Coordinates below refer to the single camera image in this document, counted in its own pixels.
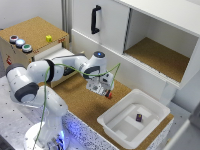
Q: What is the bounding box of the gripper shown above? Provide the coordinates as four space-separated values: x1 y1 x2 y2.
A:
85 72 115 96

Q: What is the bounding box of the purple block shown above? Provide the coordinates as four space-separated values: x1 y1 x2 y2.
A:
135 113 144 122

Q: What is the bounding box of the yellow block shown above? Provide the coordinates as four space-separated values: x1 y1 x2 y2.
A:
45 34 54 43

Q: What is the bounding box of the white plastic box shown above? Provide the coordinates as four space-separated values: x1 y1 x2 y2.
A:
96 88 172 150

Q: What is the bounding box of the wooden drawer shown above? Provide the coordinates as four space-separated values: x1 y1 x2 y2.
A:
33 46 80 89

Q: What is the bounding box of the white sliding door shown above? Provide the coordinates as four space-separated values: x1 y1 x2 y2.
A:
71 0 131 56

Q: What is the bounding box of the green button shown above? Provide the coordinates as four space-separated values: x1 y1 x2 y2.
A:
21 43 33 54

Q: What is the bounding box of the wooden drawer box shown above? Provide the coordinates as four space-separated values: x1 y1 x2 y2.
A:
0 16 71 72

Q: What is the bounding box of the blue button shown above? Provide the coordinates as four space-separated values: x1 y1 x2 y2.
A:
15 38 27 49

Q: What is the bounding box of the white cabinet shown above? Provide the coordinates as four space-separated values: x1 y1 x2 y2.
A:
70 0 200 108

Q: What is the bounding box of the red button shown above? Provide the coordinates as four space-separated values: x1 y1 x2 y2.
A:
8 34 19 45

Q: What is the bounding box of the black drawer handle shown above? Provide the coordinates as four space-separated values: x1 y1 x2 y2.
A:
63 67 76 76

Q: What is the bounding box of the green cable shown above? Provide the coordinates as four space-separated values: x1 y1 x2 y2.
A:
32 61 122 150

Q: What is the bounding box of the black door handle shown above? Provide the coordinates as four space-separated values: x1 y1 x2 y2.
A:
90 4 102 36

